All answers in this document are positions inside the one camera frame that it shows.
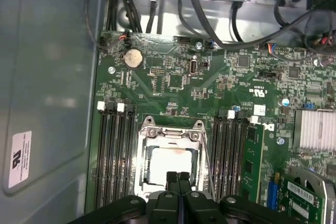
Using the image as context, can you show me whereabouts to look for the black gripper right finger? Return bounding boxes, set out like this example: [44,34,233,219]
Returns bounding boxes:
[178,172,302,224]

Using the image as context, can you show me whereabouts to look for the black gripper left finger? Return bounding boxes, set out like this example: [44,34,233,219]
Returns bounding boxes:
[67,170,181,224]

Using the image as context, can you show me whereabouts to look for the wire locking lever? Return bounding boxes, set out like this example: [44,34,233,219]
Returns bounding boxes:
[201,133,216,201]

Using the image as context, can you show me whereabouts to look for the silver CPU plate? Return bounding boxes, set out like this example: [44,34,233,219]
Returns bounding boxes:
[150,145,196,186]

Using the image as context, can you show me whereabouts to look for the metal socket cover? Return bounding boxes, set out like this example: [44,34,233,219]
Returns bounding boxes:
[135,126,208,199]

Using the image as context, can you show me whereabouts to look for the black RAM slot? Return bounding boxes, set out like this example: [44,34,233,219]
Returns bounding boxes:
[123,103,137,198]
[230,111,249,198]
[94,101,108,210]
[104,102,118,209]
[114,102,127,204]
[220,110,236,198]
[211,109,224,201]

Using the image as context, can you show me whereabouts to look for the blue expansion slot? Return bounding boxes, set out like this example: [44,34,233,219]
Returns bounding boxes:
[267,179,280,210]

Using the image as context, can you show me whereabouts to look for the CPU socket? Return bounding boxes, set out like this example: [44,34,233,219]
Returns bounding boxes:
[134,115,211,201]

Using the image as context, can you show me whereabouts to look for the green RAM stick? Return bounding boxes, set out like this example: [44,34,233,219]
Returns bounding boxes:
[240,123,265,205]

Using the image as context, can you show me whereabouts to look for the black graphics card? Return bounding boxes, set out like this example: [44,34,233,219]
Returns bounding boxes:
[278,165,336,224]

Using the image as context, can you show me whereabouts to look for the green motherboard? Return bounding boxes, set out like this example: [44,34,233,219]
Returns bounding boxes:
[85,30,336,224]

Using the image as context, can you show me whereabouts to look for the silver chipset heatsink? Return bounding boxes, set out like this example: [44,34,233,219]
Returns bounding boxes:
[293,109,336,152]

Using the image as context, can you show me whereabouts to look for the silver USB port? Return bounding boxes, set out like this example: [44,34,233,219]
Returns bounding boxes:
[190,55,200,76]

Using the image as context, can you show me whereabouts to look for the silver coin battery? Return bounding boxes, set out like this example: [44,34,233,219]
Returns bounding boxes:
[122,48,144,69]

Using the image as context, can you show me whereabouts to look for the black open PC case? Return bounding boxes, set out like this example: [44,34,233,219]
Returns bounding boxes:
[0,0,336,224]

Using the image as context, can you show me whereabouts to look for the thick black wire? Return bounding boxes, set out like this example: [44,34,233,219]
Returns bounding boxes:
[177,0,224,45]

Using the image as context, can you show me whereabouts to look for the thin black wire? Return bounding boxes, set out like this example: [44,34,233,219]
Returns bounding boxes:
[83,0,124,53]

